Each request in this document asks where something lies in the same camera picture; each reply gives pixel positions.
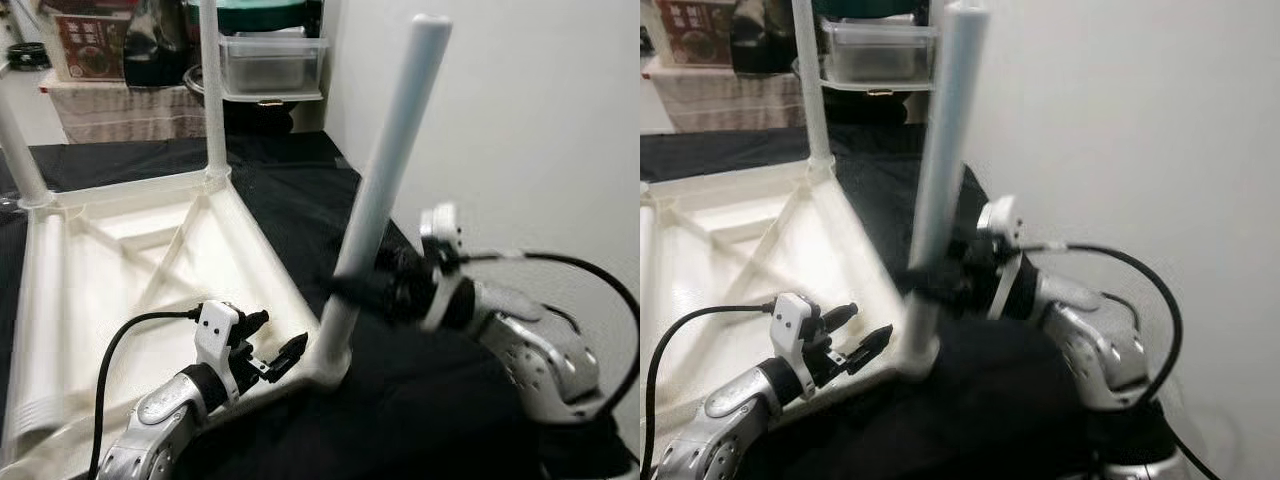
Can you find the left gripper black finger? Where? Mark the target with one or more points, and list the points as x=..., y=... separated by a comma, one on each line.
x=252, y=321
x=868, y=347
x=285, y=352
x=838, y=316

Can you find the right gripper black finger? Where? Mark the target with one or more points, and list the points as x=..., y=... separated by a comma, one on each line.
x=358, y=296
x=928, y=288

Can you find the white plastic table top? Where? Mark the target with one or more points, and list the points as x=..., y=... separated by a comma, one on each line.
x=100, y=260
x=730, y=260

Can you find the white plastic table leg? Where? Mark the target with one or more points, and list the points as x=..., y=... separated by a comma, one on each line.
x=955, y=120
x=20, y=160
x=400, y=130
x=812, y=80
x=35, y=330
x=212, y=90

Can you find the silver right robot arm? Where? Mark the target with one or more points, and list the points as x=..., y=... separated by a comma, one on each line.
x=540, y=350
x=1100, y=340

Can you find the black tablecloth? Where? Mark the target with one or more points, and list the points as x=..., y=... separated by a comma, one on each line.
x=1000, y=420
x=430, y=400

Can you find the clear lidded plastic container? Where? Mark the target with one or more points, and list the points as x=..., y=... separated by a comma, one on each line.
x=270, y=65
x=880, y=55

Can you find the beige patterned cloth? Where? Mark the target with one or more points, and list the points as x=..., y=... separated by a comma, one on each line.
x=730, y=100
x=120, y=115

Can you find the dark green round lid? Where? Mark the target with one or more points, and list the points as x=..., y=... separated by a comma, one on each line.
x=870, y=8
x=265, y=15

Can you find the shiny black plastic bag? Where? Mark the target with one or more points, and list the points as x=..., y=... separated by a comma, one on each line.
x=158, y=45
x=762, y=40

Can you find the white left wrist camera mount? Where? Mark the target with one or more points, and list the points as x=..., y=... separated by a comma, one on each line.
x=792, y=325
x=215, y=335

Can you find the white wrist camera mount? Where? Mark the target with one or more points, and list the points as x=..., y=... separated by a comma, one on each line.
x=792, y=325
x=215, y=335
x=1000, y=215
x=440, y=225

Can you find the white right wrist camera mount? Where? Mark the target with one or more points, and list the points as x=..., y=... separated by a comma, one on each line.
x=440, y=225
x=1000, y=215

